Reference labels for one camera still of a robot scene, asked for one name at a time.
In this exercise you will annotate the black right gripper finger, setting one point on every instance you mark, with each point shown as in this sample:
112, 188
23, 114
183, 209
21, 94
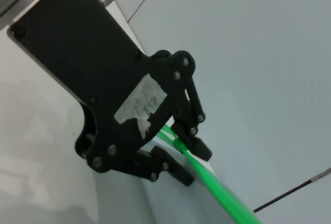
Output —
170, 164
195, 110

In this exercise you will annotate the transparent bag with green zipper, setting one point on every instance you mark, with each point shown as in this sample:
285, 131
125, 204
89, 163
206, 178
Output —
207, 180

